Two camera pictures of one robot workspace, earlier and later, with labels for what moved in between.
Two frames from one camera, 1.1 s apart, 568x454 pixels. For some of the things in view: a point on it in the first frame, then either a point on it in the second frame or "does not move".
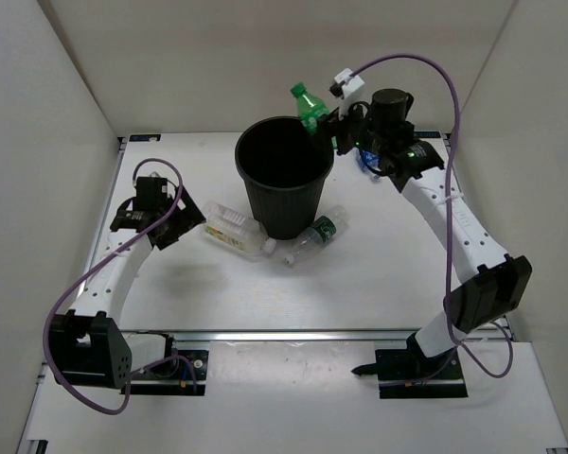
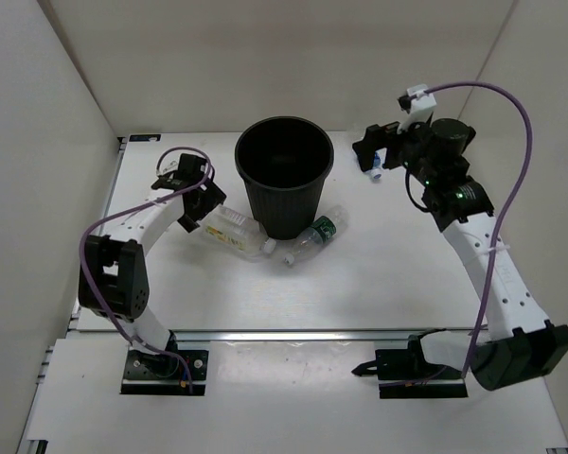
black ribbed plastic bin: [285, 166] does not move
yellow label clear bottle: [235, 230] does not move
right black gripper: [334, 127] → [417, 129]
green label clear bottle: [318, 235] does not move
